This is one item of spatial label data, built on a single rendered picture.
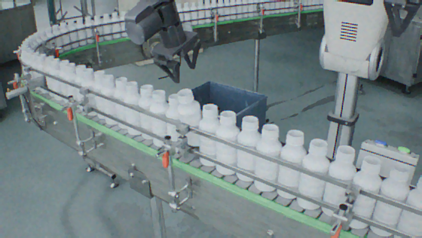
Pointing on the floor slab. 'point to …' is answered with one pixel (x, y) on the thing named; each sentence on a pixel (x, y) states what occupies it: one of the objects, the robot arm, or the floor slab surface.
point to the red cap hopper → (67, 12)
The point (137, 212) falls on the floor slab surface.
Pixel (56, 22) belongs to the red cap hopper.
